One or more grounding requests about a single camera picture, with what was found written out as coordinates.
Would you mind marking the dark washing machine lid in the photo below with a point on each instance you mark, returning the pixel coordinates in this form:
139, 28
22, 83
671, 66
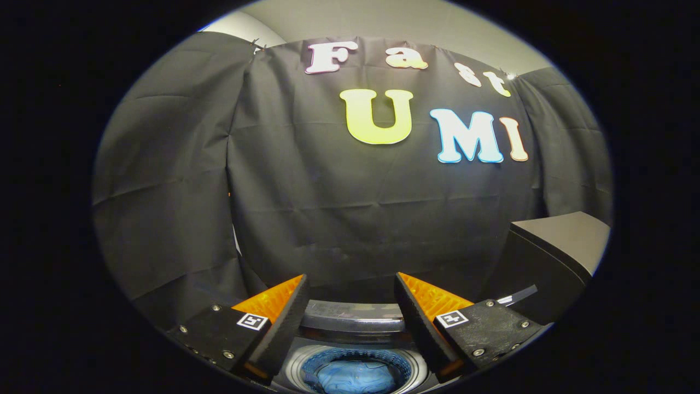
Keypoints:
355, 317

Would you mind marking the grey washing machine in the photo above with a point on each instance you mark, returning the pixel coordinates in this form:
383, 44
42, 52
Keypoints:
292, 372

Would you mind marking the black backdrop cloth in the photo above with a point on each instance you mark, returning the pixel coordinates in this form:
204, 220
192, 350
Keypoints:
328, 208

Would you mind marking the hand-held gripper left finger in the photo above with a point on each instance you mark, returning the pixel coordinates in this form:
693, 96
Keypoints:
284, 323

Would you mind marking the beige cabinet with dark top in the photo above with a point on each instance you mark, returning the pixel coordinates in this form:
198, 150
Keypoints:
547, 262

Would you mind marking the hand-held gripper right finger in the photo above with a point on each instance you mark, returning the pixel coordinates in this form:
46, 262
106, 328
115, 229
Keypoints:
418, 323

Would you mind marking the light blue polo shirt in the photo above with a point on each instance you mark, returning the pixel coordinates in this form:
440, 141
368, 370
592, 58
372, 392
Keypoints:
355, 377

